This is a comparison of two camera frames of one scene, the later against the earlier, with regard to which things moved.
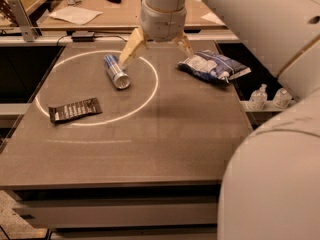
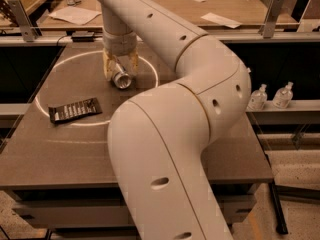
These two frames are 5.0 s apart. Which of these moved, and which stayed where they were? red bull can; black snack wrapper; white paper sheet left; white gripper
Moved: white gripper
Stayed: white paper sheet left; black snack wrapper; red bull can
